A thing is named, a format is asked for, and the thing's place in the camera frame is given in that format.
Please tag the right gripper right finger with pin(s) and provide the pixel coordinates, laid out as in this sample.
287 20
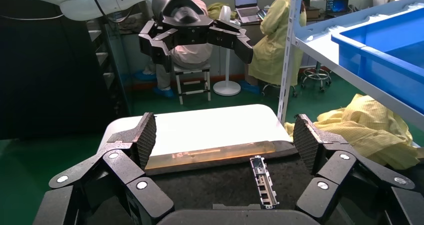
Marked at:
308 144

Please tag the open dark laptop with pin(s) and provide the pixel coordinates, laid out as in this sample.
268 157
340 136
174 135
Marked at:
337 5

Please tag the black swivel stool chrome base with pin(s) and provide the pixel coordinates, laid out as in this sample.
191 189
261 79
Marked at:
316 74

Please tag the yellow green cloth bundle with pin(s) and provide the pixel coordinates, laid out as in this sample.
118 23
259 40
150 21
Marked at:
217 10

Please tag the blue plastic tray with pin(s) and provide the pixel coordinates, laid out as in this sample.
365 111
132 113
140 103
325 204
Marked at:
381 64

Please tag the yellow checked cloth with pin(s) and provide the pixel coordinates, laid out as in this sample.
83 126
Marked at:
364 130

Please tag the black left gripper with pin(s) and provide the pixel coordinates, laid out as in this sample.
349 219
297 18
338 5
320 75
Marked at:
182 14

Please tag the white metal shelf board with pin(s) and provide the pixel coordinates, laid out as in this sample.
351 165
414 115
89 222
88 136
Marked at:
318 41

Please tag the white square stool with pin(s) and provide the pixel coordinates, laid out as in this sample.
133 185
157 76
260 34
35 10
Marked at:
192 71

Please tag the person in pink shirt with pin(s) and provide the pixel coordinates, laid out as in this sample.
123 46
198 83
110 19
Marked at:
190 56

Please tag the silver metal channel part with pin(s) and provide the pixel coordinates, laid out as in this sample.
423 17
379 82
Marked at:
263 183

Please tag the white slotted shelf post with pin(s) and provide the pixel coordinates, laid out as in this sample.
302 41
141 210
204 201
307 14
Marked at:
288 61

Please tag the amber translucent strip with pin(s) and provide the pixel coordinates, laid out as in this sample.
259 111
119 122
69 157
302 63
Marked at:
212 155

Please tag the person in yellow coat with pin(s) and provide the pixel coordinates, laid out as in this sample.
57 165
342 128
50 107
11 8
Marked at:
275 44

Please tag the white pedestal stand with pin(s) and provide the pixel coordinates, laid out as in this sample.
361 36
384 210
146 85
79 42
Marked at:
227 88

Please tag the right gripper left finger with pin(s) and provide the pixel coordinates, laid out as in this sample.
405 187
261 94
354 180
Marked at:
142 144

